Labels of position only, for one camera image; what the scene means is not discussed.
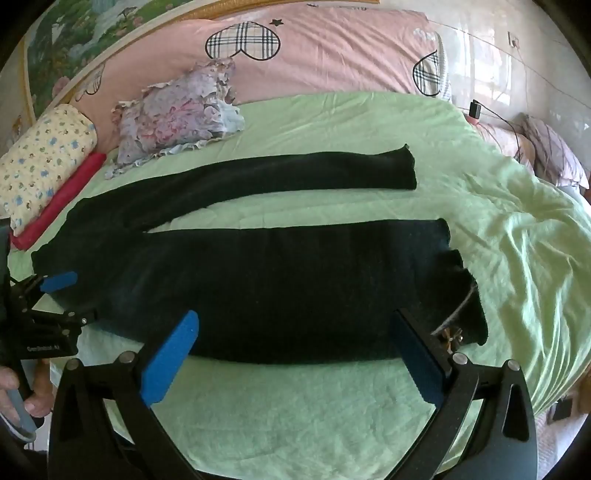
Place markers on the black charger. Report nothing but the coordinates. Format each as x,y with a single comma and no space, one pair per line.
475,110

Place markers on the black pants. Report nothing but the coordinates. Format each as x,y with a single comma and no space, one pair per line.
277,286

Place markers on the person's left hand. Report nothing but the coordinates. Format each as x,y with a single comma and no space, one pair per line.
39,406

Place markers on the yellow printed pillow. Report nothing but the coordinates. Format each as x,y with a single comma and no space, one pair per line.
46,157

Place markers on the small black box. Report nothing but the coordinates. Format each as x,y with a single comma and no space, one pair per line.
562,410

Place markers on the white wall socket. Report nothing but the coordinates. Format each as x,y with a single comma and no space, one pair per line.
513,40

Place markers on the floral ruffled pillow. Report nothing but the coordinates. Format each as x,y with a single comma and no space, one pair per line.
175,115

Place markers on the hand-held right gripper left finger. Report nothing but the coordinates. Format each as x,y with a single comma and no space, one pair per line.
171,362

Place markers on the green bed sheet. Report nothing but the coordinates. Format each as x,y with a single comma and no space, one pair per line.
323,415

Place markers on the landscape wall poster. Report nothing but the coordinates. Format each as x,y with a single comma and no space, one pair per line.
92,27

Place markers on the red pillow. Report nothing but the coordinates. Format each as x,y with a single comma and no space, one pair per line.
78,184

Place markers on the pink quilt with plaid hearts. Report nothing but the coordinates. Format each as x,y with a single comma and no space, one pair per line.
323,60

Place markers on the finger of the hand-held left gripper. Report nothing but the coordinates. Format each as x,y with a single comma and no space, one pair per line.
57,281
69,318

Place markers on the pink pillow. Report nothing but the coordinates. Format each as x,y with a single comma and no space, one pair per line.
503,141

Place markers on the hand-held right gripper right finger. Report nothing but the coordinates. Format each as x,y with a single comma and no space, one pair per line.
420,364

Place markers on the purple striped pillow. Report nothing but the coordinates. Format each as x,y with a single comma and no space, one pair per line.
554,147

